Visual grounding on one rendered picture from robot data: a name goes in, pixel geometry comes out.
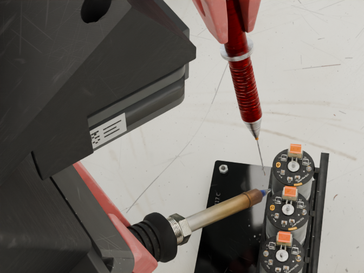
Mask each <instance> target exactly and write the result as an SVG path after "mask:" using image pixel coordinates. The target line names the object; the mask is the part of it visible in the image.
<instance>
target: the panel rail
mask: <svg viewBox="0 0 364 273"><path fill-rule="evenodd" d="M328 163H329V153H323V152H321V157H320V167H315V168H314V170H315V171H314V173H318V183H317V192H316V203H315V211H309V213H310V215H309V216H312V217H314V222H313V232H312V238H311V248H310V257H305V260H304V262H305V263H309V268H308V273H317V271H318V264H319V254H320V243H321V232H322V222H323V212H324V201H325V195H326V184H327V173H328Z"/></svg>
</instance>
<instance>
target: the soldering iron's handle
mask: <svg viewBox="0 0 364 273"><path fill-rule="evenodd" d="M127 228H128V229H129V231H130V232H131V233H132V234H133V235H134V236H135V237H136V239H137V240H138V241H139V242H140V243H141V244H142V245H143V246H144V247H145V248H146V249H147V250H148V252H149V253H150V254H151V255H152V256H153V257H154V258H155V259H156V261H157V262H162V263H167V262H169V261H171V260H173V259H174V258H175V257H176V255H177V251H178V245H177V239H176V235H175V233H174V230H173V228H172V226H171V225H170V223H169V221H168V220H167V219H166V218H165V217H164V216H163V215H162V214H160V213H157V212H152V213H150V214H148V215H146V216H145V217H144V219H143V221H141V222H139V223H136V224H133V225H131V226H128V227H127Z"/></svg>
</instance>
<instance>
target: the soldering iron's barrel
mask: <svg viewBox="0 0 364 273"><path fill-rule="evenodd" d="M262 199H263V195H262V192H261V191H260V190H258V189H256V188H255V189H252V190H250V191H248V192H243V193H241V194H240V195H238V196H235V197H233V198H231V199H228V200H226V201H224V202H221V203H219V204H217V205H214V206H212V207H209V208H207V209H204V210H202V211H200V212H197V213H195V214H192V215H190V216H188V217H185V218H184V217H183V216H181V215H179V214H177V213H175V214H172V215H170V216H169V217H168V218H167V220H168V221H169V223H170V225H171V226H172V228H173V230H174V233H175V236H176V239H177V245H179V246H181V245H183V244H186V243H187V242H188V241H189V239H190V236H191V234H192V232H194V231H196V230H199V229H201V228H203V227H205V226H208V225H210V224H212V223H214V222H217V221H219V220H221V219H223V218H226V217H228V216H230V215H233V214H235V213H237V212H239V211H242V210H244V209H248V208H250V207H252V206H253V205H256V204H258V203H260V202H261V201H262Z"/></svg>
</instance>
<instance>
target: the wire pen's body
mask: <svg viewBox="0 0 364 273"><path fill-rule="evenodd" d="M226 9H227V23H228V42H227V43H225V44H222V45H221V46H220V54H221V57H222V58H223V59H225V60H227V61H228V63H229V68H230V73H231V77H232V82H233V86H234V89H235V93H236V98H237V102H238V107H239V111H240V116H241V118H242V120H243V121H245V122H255V121H257V120H259V119H260V118H261V117H262V109H261V104H260V100H259V96H258V90H257V85H256V80H255V75H254V70H253V67H252V61H251V56H250V55H251V54H252V53H253V52H254V43H253V41H252V40H251V39H250V38H248V37H247V36H246V32H245V28H244V22H243V18H242V12H241V7H240V4H239V0H226Z"/></svg>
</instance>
